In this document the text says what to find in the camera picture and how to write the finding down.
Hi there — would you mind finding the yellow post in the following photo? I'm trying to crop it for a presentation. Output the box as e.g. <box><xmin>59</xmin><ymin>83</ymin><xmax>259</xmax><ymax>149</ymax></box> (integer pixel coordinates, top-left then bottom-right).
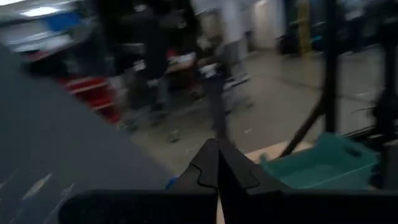
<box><xmin>297</xmin><ymin>0</ymin><xmax>312</xmax><ymax>55</ymax></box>

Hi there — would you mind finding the short grey slotted divider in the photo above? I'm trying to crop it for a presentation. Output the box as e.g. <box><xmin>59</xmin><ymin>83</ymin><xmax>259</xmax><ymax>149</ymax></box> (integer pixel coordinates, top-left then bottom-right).
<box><xmin>0</xmin><ymin>43</ymin><xmax>177</xmax><ymax>224</ymax></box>

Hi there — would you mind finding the blue crate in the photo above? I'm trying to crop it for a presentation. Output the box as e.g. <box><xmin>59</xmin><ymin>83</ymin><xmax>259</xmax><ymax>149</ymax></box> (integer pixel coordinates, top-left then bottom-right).
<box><xmin>46</xmin><ymin>12</ymin><xmax>82</xmax><ymax>32</ymax></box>

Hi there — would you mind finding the teal plastic basket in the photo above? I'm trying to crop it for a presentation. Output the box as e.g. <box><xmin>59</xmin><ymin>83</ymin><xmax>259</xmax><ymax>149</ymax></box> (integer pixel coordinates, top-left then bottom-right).
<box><xmin>259</xmin><ymin>132</ymin><xmax>381</xmax><ymax>190</ymax></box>

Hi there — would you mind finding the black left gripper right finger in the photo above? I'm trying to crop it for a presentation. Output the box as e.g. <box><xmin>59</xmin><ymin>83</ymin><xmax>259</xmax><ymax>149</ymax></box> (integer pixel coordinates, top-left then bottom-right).
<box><xmin>218</xmin><ymin>139</ymin><xmax>292</xmax><ymax>192</ymax></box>

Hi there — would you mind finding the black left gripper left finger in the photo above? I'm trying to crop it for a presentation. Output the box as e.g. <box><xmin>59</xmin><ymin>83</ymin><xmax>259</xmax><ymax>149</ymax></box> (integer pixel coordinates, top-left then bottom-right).
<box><xmin>169</xmin><ymin>138</ymin><xmax>220</xmax><ymax>191</ymax></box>

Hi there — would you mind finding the black cable hose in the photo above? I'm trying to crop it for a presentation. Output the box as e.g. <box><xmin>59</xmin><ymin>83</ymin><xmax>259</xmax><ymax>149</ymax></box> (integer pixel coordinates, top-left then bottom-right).
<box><xmin>278</xmin><ymin>102</ymin><xmax>326</xmax><ymax>159</ymax></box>

